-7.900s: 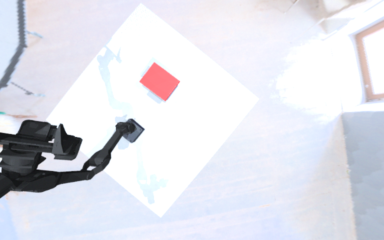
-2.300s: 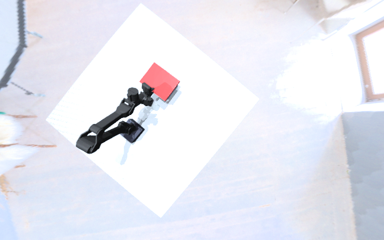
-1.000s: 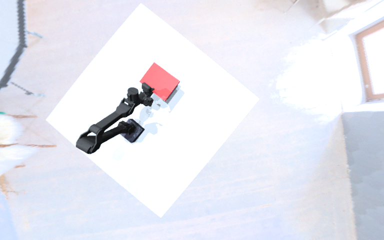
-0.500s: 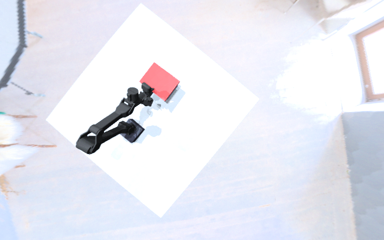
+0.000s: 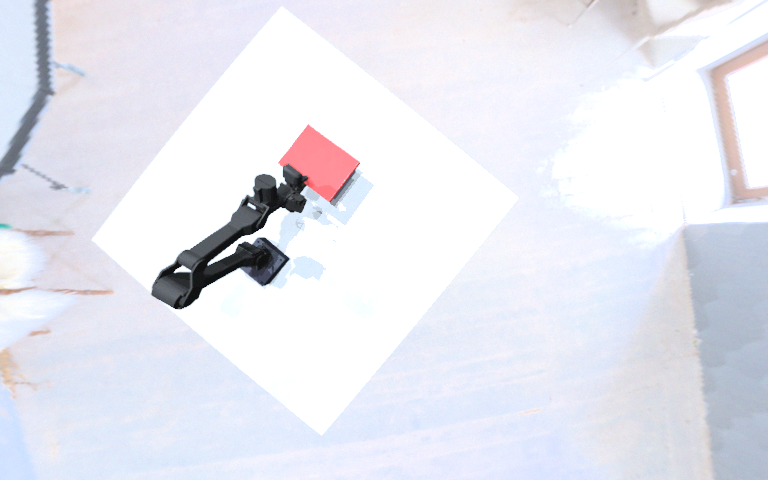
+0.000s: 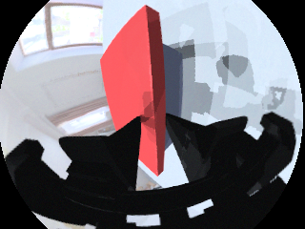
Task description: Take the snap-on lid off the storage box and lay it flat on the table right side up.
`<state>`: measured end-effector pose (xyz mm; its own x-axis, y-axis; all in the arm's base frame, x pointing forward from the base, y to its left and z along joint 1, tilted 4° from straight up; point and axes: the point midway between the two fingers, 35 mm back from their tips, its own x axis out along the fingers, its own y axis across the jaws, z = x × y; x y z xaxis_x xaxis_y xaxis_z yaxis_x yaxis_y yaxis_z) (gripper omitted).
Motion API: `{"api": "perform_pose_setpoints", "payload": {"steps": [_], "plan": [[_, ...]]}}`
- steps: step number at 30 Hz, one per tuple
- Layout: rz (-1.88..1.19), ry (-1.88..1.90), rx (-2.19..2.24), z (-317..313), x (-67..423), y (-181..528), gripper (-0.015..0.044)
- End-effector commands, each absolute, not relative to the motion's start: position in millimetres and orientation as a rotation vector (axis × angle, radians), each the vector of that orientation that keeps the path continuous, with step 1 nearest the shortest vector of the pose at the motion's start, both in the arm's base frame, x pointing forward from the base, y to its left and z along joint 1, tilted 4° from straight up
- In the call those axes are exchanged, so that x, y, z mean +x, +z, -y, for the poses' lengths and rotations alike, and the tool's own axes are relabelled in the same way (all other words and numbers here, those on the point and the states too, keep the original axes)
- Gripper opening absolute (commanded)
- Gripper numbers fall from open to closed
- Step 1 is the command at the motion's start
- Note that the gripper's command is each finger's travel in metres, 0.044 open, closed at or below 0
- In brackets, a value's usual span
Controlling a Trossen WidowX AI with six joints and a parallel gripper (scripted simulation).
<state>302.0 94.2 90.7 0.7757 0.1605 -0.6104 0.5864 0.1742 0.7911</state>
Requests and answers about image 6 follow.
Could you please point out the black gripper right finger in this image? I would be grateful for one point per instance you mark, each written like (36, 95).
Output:
(194, 143)

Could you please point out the red square lid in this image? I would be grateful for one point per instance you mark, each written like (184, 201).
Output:
(134, 81)

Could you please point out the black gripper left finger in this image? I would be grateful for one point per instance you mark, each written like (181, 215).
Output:
(120, 150)

